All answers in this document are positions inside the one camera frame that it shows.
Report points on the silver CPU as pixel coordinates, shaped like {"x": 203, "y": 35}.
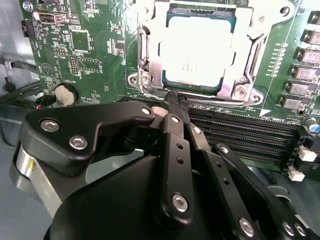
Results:
{"x": 200, "y": 50}

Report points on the metal socket cover frame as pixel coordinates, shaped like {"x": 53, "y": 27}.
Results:
{"x": 156, "y": 67}

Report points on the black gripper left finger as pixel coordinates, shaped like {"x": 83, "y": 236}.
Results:
{"x": 75, "y": 125}

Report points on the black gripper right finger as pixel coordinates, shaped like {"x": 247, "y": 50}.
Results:
{"x": 220, "y": 175}

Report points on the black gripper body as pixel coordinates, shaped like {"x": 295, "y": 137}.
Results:
{"x": 112, "y": 205}

